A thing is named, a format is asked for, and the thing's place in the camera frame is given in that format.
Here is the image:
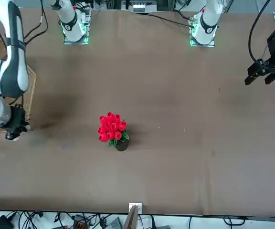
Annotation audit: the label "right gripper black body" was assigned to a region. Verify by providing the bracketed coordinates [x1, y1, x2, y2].
[5, 106, 30, 141]

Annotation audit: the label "red tulips in black pot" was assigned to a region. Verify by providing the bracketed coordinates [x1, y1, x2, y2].
[97, 111, 130, 152]

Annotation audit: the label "black power adapter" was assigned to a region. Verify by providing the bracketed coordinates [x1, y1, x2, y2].
[0, 214, 12, 229]

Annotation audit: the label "black power strip red switches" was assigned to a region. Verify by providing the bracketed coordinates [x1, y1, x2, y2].
[72, 214, 89, 229]

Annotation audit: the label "white power strip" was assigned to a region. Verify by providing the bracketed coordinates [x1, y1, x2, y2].
[128, 3, 158, 14]

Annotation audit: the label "grey vented box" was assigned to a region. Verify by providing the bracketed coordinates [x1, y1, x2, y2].
[109, 216, 124, 229]

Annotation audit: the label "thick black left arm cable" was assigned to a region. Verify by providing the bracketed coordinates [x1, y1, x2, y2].
[248, 0, 272, 63]

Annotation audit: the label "thin black table cable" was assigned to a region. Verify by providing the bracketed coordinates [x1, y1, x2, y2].
[147, 13, 191, 27]

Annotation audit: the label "white table edge bracket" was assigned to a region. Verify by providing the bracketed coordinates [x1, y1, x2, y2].
[128, 202, 143, 214]

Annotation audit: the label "black looped floor cable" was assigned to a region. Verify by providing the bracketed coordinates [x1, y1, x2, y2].
[223, 215, 246, 227]

